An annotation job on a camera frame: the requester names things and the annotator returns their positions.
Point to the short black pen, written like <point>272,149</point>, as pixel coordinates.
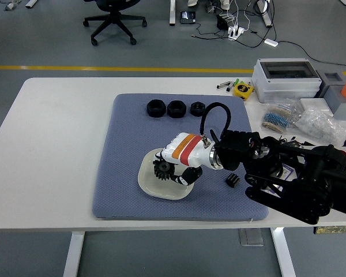
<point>229,88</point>

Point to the yellow tape measure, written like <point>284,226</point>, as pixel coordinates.
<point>242,91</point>

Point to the white table leg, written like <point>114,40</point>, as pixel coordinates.
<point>284,254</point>
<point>73,254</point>

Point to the white power strip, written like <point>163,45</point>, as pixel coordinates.
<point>236,31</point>

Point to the large grey holder block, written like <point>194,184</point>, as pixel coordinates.
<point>344,106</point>

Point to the white square plate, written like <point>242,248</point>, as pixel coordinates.
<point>161,189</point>

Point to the blue-grey padded mat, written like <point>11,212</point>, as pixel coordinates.
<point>127,161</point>

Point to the grey electrical enclosure box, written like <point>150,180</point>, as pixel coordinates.
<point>285,83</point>

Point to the white desk leg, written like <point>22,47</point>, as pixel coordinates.
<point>172,13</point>
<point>266,14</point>

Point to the small black nut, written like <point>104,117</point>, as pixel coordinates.
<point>197,109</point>

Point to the black and silver marker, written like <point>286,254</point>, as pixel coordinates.
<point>223,85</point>

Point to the white flat box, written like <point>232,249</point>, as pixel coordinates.
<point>315,104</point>

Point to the small black gear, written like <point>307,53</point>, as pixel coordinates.
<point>233,180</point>

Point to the large black gear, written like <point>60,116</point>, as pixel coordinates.
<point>163,171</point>

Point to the large black nut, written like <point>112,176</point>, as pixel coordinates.
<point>176,109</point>
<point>155,109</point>

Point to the grey floor plate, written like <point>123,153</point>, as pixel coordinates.
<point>251,237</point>

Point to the black desk terminal device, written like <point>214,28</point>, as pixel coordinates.
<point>187,17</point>

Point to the purple-edged label card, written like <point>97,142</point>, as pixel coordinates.
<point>288,171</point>

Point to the yellow patterned strip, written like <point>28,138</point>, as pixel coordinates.
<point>334,230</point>

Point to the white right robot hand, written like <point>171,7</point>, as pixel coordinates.
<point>190,150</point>

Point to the plastic bag of resistors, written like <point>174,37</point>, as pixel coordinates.
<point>279,116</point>

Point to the black office chair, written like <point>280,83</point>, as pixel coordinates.
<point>115,14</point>

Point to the clear bag of small parts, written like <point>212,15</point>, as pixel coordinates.
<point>320,124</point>

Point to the white power adapter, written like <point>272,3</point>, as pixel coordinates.
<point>271,42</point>

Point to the grey block with square recess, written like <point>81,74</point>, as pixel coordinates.
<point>333,79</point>

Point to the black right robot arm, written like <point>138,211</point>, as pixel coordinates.
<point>305,179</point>

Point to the black power brick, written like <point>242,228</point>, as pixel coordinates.
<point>222,22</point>

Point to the green marker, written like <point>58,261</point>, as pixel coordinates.
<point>236,81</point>

